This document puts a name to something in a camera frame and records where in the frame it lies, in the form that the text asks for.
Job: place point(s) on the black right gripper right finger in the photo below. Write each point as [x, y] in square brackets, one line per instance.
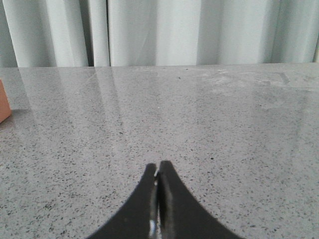
[181, 216]

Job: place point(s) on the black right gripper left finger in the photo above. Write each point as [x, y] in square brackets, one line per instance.
[137, 218]

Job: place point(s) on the orange foam arch block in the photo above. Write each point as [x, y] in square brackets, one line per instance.
[5, 110]

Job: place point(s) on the pale green curtain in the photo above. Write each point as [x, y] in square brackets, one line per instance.
[72, 33]

